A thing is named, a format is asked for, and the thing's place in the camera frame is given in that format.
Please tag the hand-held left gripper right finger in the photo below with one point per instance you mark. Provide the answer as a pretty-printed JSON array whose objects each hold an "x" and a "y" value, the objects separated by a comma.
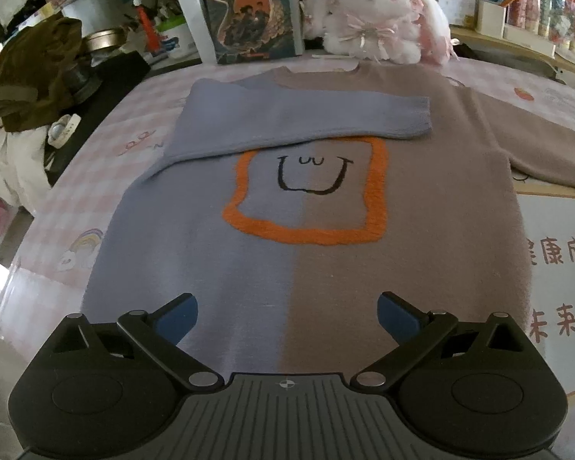
[{"x": 398, "y": 318}]

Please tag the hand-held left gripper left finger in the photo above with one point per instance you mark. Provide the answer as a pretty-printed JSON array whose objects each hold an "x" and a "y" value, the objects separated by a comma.
[{"x": 177, "y": 317}]

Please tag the blue and brown knit sweater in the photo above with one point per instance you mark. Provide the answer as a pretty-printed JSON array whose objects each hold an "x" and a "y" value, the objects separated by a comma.
[{"x": 412, "y": 258}]

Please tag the white wristwatch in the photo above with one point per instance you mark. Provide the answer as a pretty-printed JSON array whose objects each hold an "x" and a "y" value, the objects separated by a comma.
[{"x": 62, "y": 129}]

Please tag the white cloth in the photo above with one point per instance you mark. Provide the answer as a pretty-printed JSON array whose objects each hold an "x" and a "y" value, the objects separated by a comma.
[{"x": 14, "y": 167}]

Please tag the white pen cup green lid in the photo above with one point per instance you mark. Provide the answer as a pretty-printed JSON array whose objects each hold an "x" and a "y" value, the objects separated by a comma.
[{"x": 175, "y": 36}]

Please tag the olive green cloth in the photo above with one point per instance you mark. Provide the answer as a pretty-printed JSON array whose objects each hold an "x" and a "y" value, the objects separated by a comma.
[{"x": 33, "y": 72}]

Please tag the round metal tin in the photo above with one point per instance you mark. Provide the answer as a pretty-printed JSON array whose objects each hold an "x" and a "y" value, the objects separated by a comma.
[{"x": 105, "y": 40}]

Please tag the red bottle with white cap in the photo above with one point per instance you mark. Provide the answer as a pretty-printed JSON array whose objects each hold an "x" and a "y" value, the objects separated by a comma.
[{"x": 148, "y": 28}]

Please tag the long white box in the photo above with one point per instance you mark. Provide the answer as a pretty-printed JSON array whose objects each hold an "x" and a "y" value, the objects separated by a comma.
[{"x": 529, "y": 40}]

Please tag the large illustrated book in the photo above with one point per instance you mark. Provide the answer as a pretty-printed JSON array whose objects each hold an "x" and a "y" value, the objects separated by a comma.
[{"x": 249, "y": 14}]

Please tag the white cube box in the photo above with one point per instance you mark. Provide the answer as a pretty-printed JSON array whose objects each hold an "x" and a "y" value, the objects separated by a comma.
[{"x": 491, "y": 18}]

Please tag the pink white bunny plush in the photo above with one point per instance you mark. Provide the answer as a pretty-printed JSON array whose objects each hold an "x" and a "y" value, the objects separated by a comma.
[{"x": 373, "y": 5}]

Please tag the white card box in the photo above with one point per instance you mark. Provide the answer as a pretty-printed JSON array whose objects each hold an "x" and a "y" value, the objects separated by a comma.
[{"x": 455, "y": 0}]

